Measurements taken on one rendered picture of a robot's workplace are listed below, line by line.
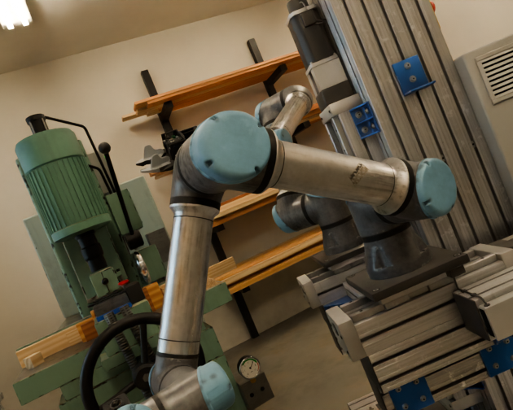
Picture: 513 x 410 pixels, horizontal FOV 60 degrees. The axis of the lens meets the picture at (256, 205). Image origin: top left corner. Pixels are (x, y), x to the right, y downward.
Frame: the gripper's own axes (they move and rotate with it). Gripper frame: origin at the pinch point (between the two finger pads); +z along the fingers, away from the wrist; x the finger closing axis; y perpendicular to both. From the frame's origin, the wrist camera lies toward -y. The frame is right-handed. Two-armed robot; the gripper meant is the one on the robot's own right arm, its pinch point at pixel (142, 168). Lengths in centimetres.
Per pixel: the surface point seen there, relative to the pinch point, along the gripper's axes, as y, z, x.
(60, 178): 2.9, 22.4, -4.8
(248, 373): -39, -3, 55
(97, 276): -21.2, 23.8, 13.6
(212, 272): -33.9, -9.1, 20.0
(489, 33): -64, -317, -105
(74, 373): -28, 38, 36
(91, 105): -92, -21, -236
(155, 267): -39.1, 5.1, 2.9
